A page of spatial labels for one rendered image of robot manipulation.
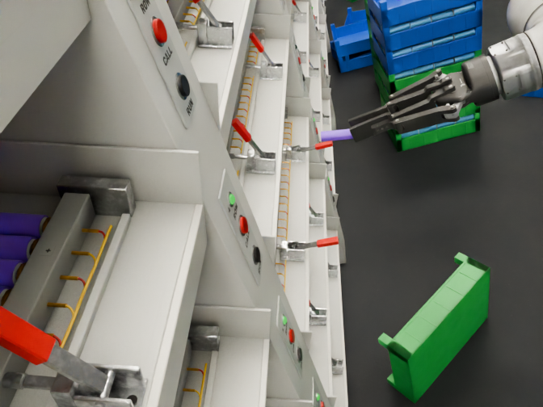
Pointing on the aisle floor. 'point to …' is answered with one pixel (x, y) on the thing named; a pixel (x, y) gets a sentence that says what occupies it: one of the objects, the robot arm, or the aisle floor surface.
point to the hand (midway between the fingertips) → (370, 123)
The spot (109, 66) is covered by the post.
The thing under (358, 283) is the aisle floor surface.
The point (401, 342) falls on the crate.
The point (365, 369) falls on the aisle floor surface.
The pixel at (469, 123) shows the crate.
